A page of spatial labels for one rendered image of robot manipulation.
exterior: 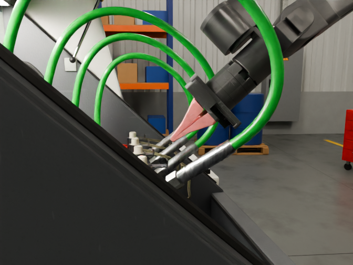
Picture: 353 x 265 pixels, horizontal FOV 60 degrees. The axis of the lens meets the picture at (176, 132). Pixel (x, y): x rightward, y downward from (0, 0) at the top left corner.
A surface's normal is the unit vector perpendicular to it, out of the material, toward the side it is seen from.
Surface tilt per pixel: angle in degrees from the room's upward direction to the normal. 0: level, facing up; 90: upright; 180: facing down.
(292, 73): 90
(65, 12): 90
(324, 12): 72
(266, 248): 0
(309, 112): 90
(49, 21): 90
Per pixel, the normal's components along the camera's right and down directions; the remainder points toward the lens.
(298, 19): 0.09, -0.19
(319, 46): 0.07, 0.17
